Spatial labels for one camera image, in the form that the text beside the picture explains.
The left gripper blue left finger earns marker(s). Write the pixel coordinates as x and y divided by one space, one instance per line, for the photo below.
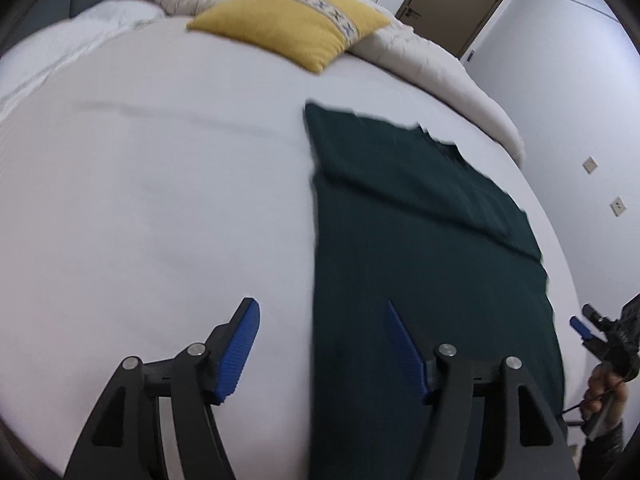
122 439

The dark green sweater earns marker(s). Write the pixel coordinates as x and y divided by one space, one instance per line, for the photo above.
405 220

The upper wall socket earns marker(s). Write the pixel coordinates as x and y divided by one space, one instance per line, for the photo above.
590 165

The brown door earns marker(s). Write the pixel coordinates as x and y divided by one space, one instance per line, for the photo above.
453 24

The yellow patterned pillow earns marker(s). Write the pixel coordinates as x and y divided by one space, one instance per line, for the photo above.
309 33

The white pillow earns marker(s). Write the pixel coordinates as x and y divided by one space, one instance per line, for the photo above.
27 65

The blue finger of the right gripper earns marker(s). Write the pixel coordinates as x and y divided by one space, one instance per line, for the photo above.
579 327

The beige duvet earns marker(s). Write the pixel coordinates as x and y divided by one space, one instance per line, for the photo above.
397 49

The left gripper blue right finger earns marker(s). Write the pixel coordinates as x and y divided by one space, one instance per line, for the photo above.
488 420

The person's right hand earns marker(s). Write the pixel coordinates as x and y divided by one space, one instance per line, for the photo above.
604 382

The lower wall socket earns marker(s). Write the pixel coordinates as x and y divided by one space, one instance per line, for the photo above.
618 206

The white bed sheet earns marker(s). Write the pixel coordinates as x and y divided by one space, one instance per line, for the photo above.
151 185

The wall socket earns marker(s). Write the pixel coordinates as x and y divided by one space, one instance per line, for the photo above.
618 206
590 165

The black sleeve forearm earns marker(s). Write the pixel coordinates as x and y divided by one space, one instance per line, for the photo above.
603 456

